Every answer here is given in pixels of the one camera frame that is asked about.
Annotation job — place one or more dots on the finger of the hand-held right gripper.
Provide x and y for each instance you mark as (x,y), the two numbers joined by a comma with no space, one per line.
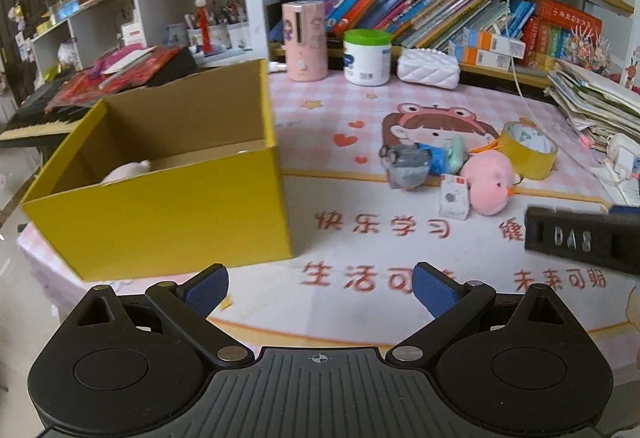
(627,210)

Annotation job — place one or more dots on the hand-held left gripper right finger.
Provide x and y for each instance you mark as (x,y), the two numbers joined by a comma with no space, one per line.
(437,290)

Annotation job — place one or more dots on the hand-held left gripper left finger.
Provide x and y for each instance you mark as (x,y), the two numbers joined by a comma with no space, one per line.
(207,290)

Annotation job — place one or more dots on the yellow tape roll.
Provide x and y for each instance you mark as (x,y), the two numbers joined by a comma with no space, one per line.
(532,163)

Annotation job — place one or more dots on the yellow cardboard box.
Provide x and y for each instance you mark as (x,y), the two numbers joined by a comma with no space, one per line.
(165,213)

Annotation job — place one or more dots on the small white box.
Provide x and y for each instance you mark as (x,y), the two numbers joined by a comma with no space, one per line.
(454,198)

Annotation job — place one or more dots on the pink plush toy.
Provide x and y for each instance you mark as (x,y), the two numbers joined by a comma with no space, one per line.
(487,183)

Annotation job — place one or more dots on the grey toy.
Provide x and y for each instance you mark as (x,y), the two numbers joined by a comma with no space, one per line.
(407,168)

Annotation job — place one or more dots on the blue toy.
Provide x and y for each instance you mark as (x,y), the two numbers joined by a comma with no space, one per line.
(434,160)

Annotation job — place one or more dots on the white power strip with charger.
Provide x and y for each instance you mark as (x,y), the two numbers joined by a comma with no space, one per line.
(622,158)

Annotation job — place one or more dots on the stack of papers and booklets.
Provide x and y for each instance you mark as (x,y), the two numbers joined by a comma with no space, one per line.
(590,103)

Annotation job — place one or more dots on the small deer figure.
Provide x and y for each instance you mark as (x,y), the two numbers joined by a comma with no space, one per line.
(631,72)

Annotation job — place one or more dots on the white plush toy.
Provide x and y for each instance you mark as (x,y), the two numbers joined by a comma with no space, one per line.
(127,171)

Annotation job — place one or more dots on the pink cartoon desk mat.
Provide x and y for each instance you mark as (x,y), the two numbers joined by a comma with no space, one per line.
(325,198)

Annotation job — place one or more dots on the colourful beaded crown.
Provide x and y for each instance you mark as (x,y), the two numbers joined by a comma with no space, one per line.
(592,48)

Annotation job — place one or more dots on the red dictionary set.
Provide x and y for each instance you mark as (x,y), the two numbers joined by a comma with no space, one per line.
(560,30)

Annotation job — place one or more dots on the orange and blue carton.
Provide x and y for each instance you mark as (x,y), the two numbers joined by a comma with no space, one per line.
(492,40)
(475,57)

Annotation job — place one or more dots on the white quilted purse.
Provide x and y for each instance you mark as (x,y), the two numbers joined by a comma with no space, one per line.
(428,68)

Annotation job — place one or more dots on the red paper sheets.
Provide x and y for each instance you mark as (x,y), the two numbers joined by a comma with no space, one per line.
(130,73)

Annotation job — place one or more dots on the white jar with green lid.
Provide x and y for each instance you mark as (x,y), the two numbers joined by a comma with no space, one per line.
(367,60)

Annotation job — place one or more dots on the black electronic keyboard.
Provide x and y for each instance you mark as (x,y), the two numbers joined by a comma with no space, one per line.
(35,118)

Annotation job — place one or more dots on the white pen holders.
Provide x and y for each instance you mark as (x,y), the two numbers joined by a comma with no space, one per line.
(225,35)

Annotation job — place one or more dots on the red doll pen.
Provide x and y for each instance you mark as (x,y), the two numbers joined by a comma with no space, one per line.
(204,25)

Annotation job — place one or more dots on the pink cylindrical humidifier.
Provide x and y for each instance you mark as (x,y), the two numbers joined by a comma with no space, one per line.
(304,38)

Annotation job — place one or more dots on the row of colourful books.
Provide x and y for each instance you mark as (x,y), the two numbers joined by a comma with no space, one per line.
(400,3)

